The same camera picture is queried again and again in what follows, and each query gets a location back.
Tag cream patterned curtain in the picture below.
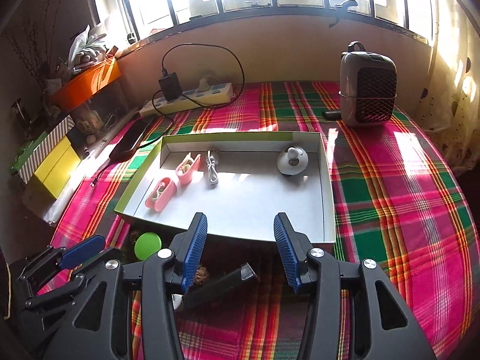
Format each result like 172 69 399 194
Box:
416 0 480 173

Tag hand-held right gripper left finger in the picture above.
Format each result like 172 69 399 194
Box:
37 212 209 360

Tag white crumpled gloves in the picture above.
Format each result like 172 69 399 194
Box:
67 24 115 74

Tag grey panda-shaped gadget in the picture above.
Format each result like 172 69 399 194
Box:
277 146 310 176

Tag black window handle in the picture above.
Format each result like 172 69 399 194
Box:
329 0 359 29

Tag black rectangular device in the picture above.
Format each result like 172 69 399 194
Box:
182 262 259 310

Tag cream power strip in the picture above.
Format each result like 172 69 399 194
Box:
139 82 234 118

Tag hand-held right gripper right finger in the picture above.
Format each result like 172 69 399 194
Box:
273 212 437 360

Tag black charger cable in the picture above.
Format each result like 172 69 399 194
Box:
90 44 245 188

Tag white green cardboard box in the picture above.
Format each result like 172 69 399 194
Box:
113 131 337 259

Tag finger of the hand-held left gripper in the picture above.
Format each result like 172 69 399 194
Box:
24 247 121 310
18 234 106 297

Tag orange box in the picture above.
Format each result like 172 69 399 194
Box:
50 59 122 112

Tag green round lid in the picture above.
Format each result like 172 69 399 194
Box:
134 232 163 260

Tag pink clip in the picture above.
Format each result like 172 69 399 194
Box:
145 177 178 211
175 152 202 185

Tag black charger adapter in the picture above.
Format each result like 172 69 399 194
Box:
158 69 182 101

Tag grey portable heater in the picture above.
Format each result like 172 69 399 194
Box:
339 41 397 127

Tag striped box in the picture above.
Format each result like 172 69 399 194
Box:
15 114 76 184

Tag white cable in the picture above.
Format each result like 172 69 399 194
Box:
205 150 222 190

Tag pink green plaid cloth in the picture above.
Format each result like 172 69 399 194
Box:
37 80 473 360

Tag black flat phone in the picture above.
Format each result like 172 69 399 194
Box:
109 118 155 163

